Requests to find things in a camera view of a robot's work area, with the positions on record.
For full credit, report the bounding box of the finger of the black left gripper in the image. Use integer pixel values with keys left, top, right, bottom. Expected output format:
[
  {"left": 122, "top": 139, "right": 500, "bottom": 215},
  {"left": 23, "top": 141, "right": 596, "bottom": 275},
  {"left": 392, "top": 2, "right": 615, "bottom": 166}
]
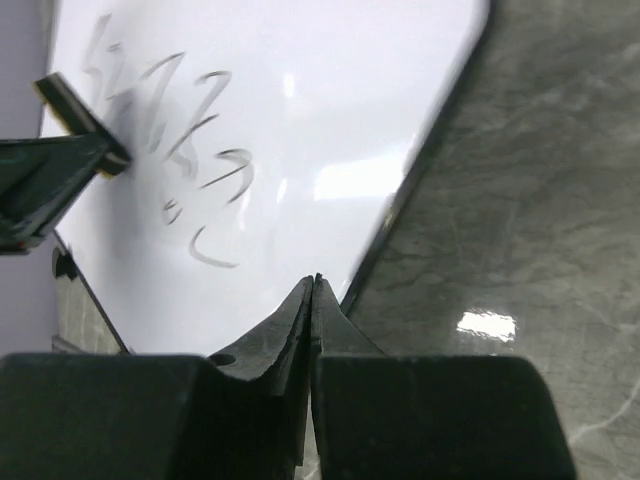
[{"left": 1, "top": 133, "right": 118, "bottom": 255}]

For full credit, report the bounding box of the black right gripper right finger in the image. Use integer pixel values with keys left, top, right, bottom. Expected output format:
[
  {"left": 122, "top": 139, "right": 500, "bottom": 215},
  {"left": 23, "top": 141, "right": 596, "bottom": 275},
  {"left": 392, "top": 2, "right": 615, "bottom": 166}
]
[{"left": 310, "top": 278, "right": 575, "bottom": 479}]

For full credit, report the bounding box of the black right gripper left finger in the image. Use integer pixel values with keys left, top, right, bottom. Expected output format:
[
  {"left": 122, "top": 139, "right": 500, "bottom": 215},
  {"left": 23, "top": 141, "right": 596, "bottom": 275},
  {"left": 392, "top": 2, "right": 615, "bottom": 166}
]
[{"left": 1, "top": 277, "right": 313, "bottom": 479}]

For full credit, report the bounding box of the yellow whiteboard eraser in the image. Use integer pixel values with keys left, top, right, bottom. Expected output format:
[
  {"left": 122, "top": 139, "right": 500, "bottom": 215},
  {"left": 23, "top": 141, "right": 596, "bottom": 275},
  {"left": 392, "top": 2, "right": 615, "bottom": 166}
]
[{"left": 34, "top": 72, "right": 132, "bottom": 177}]

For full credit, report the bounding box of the white whiteboard black frame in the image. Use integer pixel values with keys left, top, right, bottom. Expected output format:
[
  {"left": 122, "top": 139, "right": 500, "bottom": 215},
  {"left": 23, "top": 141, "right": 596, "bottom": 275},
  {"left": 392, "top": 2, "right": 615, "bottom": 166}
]
[{"left": 51, "top": 1, "right": 491, "bottom": 355}]

